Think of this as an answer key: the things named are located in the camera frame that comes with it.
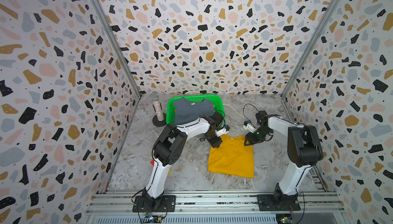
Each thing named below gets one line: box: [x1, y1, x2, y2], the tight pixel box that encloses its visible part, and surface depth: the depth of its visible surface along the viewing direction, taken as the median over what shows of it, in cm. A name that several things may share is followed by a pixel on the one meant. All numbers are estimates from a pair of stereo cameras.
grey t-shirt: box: [172, 97, 215, 126], surface depth 108 cm
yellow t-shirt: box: [207, 135, 255, 178], surface depth 90 cm
